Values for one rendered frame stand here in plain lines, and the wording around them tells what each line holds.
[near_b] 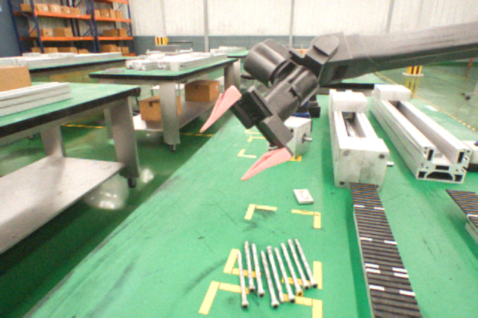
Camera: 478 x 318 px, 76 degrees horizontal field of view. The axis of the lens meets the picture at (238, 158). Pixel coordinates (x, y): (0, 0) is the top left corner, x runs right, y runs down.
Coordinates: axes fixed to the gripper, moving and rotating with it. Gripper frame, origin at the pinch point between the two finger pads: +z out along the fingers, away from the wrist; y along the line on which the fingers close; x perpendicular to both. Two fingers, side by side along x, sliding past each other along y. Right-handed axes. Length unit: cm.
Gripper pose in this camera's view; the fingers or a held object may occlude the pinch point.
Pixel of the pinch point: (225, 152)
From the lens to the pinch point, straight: 46.6
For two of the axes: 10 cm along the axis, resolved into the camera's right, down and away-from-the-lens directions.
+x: -3.6, 1.0, 9.3
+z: -6.8, 6.5, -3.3
